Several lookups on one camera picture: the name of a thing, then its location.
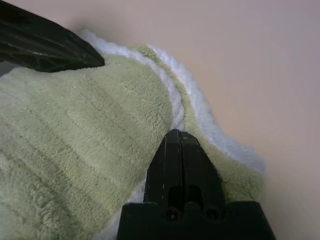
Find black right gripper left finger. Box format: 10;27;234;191
143;128;183;204

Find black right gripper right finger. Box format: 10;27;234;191
179;131;226;205

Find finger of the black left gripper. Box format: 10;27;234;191
0;0;106;67
0;37;105;74

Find green towel with white trim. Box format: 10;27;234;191
0;29;266;240

